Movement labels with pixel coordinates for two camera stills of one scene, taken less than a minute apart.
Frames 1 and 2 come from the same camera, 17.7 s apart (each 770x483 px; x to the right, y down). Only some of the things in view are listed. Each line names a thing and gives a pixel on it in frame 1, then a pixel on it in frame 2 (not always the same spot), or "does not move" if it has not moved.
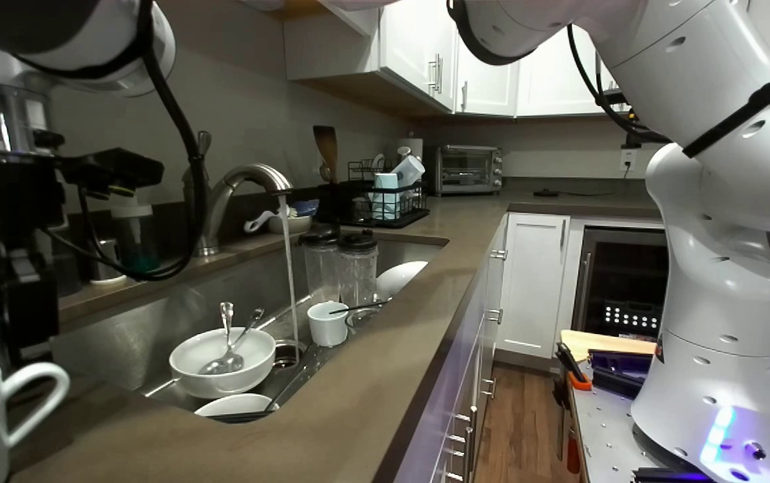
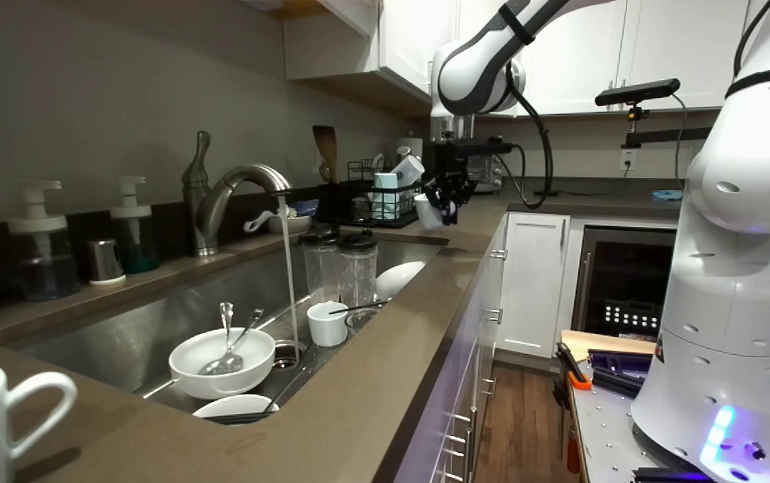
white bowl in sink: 225,360 does not move
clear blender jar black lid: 357,266 does not move
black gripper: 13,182 → 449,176
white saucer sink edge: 239,404 does not move
